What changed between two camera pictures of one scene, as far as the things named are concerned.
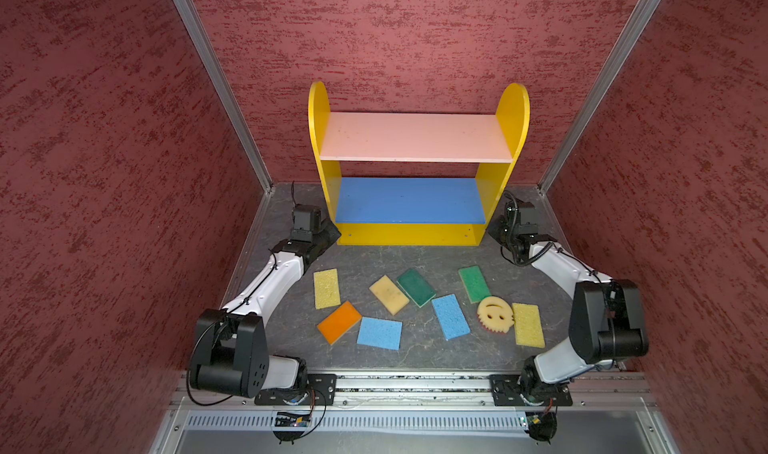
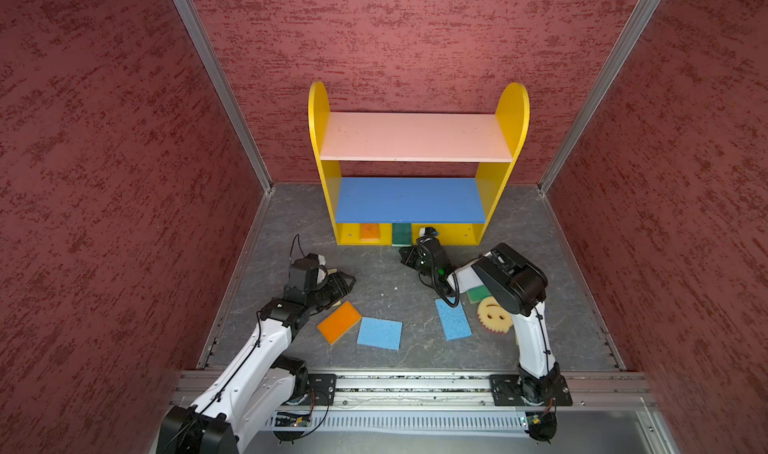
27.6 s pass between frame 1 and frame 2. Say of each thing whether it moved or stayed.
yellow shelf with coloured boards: stayed
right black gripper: moved
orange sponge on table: stayed
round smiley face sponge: stayed
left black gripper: moved
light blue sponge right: stayed
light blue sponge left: stayed
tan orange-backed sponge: moved
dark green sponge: moved
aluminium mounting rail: stayed
